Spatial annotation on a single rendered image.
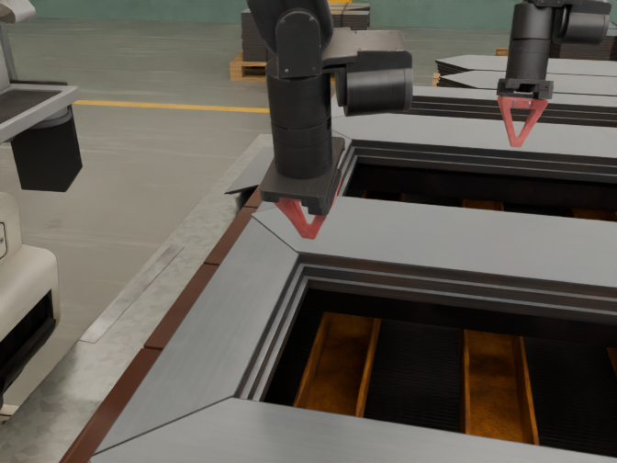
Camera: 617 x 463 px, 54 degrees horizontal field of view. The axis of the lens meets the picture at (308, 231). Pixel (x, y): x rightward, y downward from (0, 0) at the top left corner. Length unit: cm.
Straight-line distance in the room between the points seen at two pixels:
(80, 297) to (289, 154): 186
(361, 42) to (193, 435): 36
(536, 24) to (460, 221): 30
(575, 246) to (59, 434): 69
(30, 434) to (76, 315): 145
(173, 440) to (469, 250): 45
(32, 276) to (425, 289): 54
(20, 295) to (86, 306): 140
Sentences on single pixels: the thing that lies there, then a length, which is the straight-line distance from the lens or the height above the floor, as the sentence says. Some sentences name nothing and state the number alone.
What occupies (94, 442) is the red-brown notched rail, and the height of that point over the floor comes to 83.
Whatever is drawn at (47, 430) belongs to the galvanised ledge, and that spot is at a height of 68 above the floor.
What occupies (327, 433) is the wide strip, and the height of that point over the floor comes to 86.
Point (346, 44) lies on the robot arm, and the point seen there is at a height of 114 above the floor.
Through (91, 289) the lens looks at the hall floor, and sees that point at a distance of 240.
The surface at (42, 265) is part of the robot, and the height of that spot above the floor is 79.
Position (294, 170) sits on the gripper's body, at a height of 103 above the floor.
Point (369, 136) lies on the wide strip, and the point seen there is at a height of 86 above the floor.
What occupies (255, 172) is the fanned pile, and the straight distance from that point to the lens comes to 139.
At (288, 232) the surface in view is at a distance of 82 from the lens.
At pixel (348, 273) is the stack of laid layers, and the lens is 77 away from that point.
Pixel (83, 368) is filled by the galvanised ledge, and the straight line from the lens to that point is 92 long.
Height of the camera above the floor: 124
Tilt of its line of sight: 28 degrees down
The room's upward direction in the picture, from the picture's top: straight up
